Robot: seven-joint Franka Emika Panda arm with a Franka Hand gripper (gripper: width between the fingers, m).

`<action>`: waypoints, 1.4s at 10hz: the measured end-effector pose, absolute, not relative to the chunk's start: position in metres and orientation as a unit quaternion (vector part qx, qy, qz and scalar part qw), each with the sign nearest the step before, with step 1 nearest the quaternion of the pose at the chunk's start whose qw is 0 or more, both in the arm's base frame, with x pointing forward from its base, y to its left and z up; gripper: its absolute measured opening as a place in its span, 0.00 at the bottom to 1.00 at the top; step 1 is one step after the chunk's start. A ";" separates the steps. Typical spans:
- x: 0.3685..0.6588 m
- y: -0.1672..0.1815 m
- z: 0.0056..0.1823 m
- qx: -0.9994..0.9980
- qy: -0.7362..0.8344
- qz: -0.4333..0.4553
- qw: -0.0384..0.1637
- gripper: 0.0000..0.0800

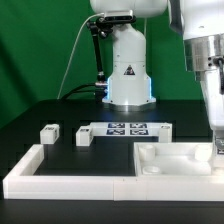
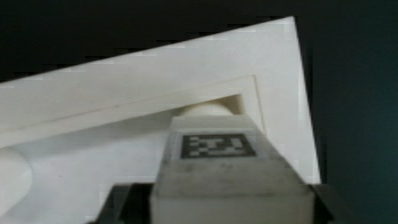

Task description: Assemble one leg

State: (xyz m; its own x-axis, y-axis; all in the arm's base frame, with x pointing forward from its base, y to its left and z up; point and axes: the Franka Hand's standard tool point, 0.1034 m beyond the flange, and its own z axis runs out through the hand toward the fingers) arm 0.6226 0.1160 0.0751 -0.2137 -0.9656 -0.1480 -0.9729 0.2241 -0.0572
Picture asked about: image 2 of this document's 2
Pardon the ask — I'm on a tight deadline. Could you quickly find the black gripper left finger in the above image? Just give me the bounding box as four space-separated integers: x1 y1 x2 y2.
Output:
87 183 152 224

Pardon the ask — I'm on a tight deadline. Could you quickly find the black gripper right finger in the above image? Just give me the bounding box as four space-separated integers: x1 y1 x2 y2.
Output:
311 184 359 224

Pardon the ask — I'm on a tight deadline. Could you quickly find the white table leg with tag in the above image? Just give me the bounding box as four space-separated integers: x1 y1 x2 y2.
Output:
151 102 314 224

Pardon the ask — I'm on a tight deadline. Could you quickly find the white square tabletop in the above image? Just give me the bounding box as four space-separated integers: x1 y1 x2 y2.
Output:
0 18 319 224

